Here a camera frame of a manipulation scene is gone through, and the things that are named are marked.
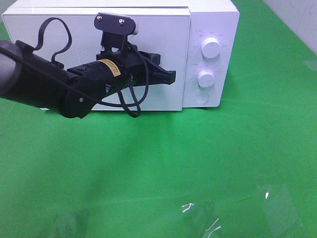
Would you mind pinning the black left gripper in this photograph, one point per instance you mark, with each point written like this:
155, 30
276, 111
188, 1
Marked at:
134, 64

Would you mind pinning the white microwave oven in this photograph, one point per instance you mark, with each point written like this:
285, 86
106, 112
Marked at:
208, 18

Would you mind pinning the white round knob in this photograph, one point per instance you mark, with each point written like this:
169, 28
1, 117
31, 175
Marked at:
206, 78
210, 47

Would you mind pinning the green table cloth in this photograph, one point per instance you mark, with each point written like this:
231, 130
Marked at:
247, 169

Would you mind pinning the round white door button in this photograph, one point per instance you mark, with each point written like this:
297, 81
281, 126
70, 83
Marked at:
201, 98

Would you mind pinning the white microwave door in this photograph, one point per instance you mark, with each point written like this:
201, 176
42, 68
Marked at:
162, 31

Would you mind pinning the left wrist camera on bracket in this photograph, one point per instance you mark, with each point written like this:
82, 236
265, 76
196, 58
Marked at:
115, 30

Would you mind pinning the white wall panel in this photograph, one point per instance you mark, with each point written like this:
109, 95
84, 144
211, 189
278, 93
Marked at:
300, 16

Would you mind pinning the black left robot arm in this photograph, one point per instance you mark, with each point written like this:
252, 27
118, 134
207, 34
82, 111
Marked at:
30, 79

